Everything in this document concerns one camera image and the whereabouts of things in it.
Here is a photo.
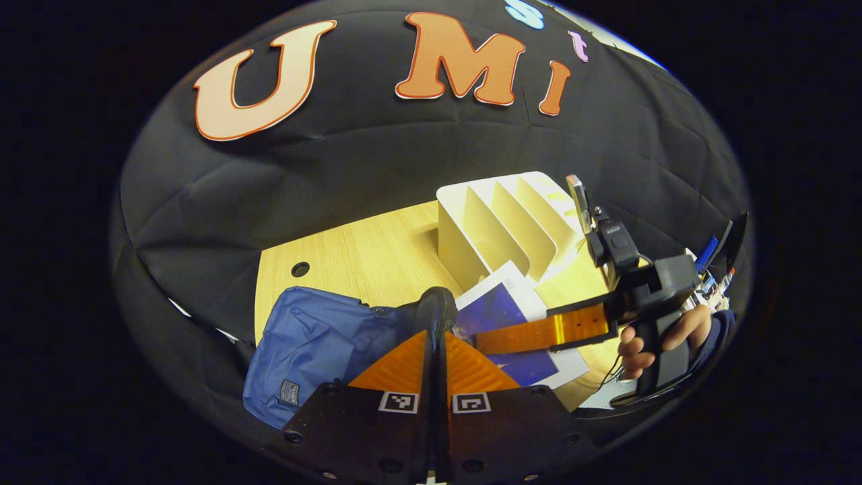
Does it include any blue cover book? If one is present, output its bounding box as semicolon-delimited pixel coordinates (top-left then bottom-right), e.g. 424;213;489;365
453;261;590;389

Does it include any black monitor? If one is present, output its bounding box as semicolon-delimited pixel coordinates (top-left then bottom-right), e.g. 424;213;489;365
714;212;750;277

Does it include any white bookshelf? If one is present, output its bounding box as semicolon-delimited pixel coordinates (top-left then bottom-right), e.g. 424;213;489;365
436;171;610;290

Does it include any blue schoolbag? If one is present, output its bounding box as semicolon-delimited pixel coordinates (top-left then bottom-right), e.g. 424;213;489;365
242;285;460;430

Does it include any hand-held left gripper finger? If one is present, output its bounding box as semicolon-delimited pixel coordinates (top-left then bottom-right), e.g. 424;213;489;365
438;331;597;485
266;330;438;485

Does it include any cluttered white side table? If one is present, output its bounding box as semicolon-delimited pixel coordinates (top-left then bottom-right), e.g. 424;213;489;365
684;234;736;312

